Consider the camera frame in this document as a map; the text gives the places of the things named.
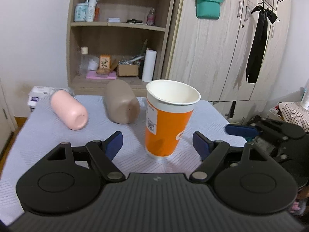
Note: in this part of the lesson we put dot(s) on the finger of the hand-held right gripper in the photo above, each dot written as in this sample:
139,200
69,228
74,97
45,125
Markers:
281,151
241,130

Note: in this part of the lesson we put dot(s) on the pale blue tablecloth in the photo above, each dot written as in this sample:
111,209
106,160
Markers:
43,145

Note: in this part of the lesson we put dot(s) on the flat pink box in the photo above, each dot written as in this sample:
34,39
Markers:
101,75

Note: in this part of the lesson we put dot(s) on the black ribbon bow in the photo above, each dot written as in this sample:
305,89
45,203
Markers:
258,46

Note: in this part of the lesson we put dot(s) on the white paper roll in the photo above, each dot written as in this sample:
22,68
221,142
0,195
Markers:
149,65

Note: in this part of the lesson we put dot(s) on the white plastic bottle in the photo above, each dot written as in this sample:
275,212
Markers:
306,96

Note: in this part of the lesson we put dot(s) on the geometric patterned box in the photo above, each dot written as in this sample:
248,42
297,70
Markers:
293,116

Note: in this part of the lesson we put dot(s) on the wooden wardrobe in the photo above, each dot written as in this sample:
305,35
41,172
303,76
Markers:
207,53

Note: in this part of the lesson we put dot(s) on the white door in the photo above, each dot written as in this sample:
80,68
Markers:
6,111

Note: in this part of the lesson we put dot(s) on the pink cup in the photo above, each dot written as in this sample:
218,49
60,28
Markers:
70,110

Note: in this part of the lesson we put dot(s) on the orange carton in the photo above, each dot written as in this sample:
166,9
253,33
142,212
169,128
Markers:
104,64

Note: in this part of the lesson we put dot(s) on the orange tube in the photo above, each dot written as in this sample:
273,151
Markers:
96,14

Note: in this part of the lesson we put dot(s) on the pink bottle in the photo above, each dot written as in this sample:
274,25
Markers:
151,18

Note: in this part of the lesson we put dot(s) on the brown cup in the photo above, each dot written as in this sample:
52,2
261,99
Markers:
122,102

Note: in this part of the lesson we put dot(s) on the small white jar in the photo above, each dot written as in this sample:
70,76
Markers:
93,64

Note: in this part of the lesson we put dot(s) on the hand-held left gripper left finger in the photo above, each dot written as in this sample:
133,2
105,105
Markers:
114,145

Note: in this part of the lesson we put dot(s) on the orange paper cup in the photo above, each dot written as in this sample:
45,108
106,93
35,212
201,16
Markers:
166,128

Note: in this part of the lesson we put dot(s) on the wooden shelf unit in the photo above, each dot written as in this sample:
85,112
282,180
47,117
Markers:
120,41

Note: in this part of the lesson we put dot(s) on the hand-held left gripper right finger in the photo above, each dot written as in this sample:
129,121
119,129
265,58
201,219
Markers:
201,145

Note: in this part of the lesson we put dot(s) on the cardboard box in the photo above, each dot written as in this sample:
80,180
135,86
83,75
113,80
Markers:
128,70

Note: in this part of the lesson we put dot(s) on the small white pad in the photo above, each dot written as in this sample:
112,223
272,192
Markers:
114,20

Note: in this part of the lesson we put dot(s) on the teal box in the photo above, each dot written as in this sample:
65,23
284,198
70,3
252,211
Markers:
208,6

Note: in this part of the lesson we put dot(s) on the flat black item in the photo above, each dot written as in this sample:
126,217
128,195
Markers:
134,21

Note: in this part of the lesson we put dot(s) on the clear bottle with cork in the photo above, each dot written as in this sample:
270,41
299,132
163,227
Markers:
83,61

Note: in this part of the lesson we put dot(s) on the pale blue pump bottle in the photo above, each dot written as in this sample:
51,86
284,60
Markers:
80,12

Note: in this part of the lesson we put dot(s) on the white tissue pack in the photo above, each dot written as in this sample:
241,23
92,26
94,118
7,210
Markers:
38,94

